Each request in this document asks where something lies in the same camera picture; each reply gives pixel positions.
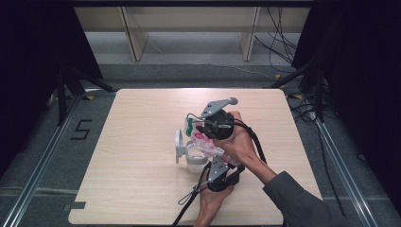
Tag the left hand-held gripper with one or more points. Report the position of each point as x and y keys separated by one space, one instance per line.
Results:
x=219 y=171

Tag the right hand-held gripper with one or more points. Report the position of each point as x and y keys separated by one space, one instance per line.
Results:
x=217 y=126

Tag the pink white plastic bag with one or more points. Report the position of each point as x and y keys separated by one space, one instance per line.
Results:
x=205 y=146

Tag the clear jar with hinged lid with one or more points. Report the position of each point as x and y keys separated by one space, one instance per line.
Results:
x=195 y=162

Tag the person's right hand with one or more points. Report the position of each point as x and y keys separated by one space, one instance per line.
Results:
x=242 y=145

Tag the person's left hand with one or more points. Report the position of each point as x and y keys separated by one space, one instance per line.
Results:
x=211 y=203

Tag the yellow tape piece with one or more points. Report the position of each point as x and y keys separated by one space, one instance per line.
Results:
x=277 y=76
x=298 y=96
x=90 y=97

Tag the black metal stand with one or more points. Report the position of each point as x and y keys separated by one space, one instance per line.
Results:
x=320 y=94
x=61 y=94

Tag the beige wooden shelf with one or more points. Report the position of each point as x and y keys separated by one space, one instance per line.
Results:
x=135 y=38

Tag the black tape strip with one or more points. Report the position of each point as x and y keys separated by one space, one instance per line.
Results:
x=77 y=205

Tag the dark curtain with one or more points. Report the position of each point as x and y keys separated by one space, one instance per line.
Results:
x=362 y=78
x=31 y=63

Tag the aluminium floor rail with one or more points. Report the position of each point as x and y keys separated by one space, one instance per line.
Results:
x=41 y=170
x=343 y=176

